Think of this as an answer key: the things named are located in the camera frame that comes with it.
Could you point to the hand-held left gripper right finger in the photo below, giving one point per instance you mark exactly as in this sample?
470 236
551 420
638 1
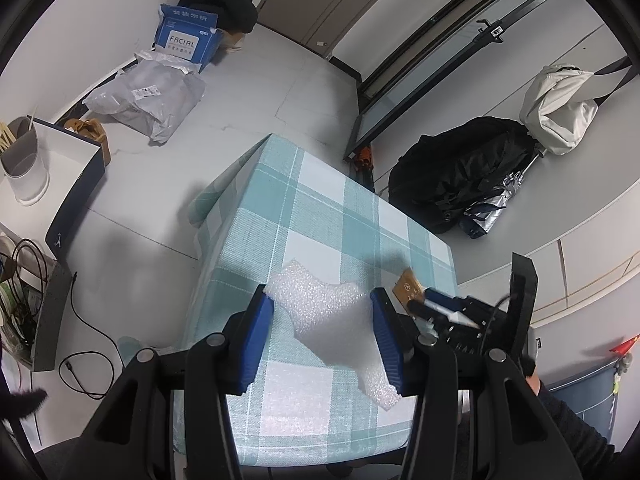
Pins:
387 340

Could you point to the grey storage bin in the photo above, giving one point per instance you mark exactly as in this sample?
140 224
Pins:
50 310

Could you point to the orange plastic item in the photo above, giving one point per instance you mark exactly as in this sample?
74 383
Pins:
362 157

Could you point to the brown sachet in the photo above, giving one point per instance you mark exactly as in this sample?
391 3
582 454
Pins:
406 287

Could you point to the black clothes pile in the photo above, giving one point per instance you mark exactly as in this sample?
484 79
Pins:
220 0

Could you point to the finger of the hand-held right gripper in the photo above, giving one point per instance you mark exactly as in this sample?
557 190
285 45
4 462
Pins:
440 317
442 300

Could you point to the blue fabric panel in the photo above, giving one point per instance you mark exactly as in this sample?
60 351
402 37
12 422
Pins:
585 395

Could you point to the black backpack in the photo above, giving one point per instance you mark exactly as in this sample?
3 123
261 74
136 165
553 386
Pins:
460 175

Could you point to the bundle of wooden sticks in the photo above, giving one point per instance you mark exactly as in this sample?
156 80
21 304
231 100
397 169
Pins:
6 135

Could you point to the person's right forearm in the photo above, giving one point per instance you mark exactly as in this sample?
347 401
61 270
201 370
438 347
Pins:
565 435

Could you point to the grey plastic mailer bag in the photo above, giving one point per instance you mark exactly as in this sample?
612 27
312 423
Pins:
150 97

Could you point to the brown paper bag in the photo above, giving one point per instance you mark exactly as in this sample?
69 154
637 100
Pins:
90 130

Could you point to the black framed glass door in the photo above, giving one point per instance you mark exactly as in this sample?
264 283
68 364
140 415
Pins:
450 45

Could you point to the red paper pennant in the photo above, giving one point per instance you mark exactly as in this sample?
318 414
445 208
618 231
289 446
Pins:
625 347

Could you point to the folded silver umbrella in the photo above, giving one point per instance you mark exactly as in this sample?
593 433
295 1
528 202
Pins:
492 205

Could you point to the checked teal tablecloth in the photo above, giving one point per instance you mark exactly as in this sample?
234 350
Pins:
310 210

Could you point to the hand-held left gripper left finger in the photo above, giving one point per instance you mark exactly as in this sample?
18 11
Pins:
255 340

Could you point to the black door hook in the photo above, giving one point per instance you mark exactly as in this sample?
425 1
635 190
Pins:
492 30

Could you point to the blue cardboard box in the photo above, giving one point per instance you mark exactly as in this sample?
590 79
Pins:
187 35

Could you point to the white shoulder bag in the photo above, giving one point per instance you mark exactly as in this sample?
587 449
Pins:
560 105

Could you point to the white foam piece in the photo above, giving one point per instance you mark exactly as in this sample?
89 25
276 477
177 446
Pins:
330 325

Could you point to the white wardrobe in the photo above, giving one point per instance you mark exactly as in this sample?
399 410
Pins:
590 270

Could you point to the grey cup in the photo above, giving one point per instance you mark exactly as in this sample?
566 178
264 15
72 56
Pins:
25 160

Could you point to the pale green plastic item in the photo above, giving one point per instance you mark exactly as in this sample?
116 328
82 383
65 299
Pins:
131 347

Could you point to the white box with dark side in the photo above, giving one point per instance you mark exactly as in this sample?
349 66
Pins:
65 175

